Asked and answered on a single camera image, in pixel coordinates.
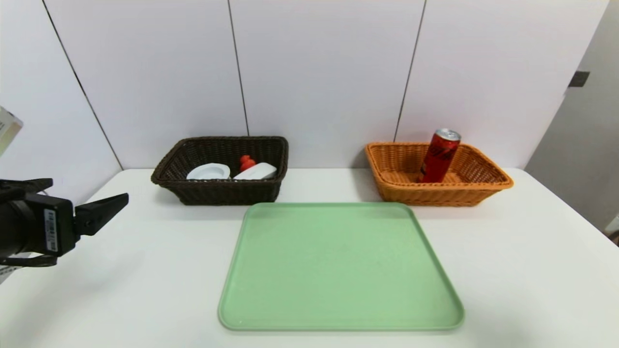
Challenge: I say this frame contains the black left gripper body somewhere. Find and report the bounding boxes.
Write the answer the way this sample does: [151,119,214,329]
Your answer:
[0,192,76,260]

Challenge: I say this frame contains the white round vented container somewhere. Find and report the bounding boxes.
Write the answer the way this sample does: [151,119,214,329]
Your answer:
[186,163,231,181]

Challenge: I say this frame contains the white rectangular deli case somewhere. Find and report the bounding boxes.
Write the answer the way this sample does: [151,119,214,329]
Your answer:
[233,162,278,180]

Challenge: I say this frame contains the red cola can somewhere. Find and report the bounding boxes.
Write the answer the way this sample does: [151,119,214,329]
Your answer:
[419,128,461,184]

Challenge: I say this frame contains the dark brown wicker basket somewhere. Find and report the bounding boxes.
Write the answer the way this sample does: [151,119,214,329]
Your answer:
[151,136,289,206]

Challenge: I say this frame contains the orange wicker basket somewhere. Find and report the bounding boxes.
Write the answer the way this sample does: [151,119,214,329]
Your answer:
[365,142,514,207]

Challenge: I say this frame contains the green plastic tray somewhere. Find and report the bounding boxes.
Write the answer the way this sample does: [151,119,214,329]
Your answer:
[218,202,465,332]

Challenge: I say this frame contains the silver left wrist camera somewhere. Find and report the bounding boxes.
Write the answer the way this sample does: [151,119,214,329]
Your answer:
[0,106,24,156]

